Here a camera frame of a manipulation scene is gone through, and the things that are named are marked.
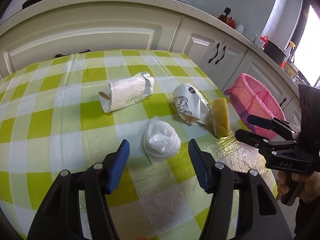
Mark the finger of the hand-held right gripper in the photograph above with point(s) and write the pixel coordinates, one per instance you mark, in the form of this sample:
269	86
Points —
262	123
250	137

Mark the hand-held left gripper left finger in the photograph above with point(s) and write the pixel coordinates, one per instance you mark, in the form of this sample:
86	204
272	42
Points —
117	167

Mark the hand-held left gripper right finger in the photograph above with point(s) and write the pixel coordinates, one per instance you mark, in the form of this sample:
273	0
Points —
200	165

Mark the bin with pink bag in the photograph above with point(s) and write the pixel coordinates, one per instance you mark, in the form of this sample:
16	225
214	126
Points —
250	97

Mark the white plastic bag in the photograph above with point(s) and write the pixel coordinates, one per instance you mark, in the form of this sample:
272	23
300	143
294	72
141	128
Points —
160	140

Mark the person's right forearm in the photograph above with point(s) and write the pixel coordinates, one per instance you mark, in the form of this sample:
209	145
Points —
310	220

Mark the person's right hand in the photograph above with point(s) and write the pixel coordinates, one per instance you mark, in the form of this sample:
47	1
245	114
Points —
308	182

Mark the yellow sponge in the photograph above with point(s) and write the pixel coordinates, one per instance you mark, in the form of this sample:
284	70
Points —
221	117

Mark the green checkered tablecloth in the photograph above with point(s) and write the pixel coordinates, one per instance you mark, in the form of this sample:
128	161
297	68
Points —
75	130

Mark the patterned yellow bowl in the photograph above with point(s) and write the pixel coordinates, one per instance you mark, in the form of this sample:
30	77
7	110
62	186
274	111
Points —
291	70

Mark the red cloth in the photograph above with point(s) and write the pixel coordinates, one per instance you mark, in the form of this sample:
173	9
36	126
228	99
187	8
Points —
282	64

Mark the white paper bag black print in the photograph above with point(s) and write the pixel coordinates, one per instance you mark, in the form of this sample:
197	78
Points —
186	102

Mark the crushed white paper cup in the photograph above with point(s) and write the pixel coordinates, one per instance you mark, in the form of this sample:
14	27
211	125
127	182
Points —
125	92

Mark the spray bottle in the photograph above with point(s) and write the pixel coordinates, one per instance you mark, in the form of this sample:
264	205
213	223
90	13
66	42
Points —
291	52

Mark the window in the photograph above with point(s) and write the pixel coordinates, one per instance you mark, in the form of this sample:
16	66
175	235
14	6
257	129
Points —
310	42

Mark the white jar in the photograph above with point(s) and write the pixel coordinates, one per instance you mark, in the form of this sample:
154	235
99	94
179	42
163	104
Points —
240	28

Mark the red kettle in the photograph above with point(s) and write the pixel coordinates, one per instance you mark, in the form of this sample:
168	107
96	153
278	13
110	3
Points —
232	23

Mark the oil bottle with black cap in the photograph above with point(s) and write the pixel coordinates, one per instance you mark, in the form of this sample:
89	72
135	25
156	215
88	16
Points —
227	12

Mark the white kitchen counter cabinets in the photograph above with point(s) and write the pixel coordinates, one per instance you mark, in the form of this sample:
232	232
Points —
75	30

